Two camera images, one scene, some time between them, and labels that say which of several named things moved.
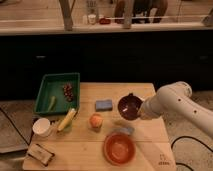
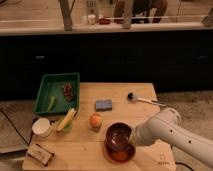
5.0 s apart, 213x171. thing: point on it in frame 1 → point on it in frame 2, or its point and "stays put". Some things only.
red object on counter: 104,21 stays put
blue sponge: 103,105 stays put
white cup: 41,127 stays put
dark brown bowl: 128,106 → 117,137
